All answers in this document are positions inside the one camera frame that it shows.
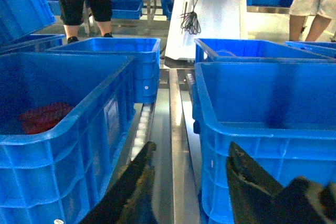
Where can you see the person in white shorts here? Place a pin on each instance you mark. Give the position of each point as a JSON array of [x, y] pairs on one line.
[[323, 12]]

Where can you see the blue crate with red item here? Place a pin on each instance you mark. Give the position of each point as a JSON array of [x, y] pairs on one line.
[[64, 172]]

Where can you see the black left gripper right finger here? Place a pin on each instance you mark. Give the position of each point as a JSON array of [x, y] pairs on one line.
[[256, 197]]

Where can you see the red item in crate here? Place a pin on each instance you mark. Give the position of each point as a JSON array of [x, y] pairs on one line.
[[44, 118]]

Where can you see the blue crate far right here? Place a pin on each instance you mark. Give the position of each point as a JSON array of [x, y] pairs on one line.
[[322, 48]]

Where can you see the blue crate back right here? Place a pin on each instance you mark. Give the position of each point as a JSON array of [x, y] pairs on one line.
[[245, 50]]

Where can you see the tilted blue crate far left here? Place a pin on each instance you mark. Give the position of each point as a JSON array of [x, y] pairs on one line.
[[20, 18]]

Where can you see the blue crate back left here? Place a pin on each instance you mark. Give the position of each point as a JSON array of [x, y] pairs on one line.
[[146, 53]]

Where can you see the person in black pants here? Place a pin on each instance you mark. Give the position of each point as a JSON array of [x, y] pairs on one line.
[[84, 1]]

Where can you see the large blue plastic crate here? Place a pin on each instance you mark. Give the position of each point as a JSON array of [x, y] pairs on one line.
[[280, 114]]

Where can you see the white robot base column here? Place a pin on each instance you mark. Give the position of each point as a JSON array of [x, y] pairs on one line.
[[222, 19]]

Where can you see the metal roller shelf surface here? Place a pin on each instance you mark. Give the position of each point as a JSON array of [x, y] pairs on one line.
[[177, 159]]

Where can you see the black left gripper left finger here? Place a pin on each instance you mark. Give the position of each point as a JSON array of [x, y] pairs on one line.
[[130, 198]]

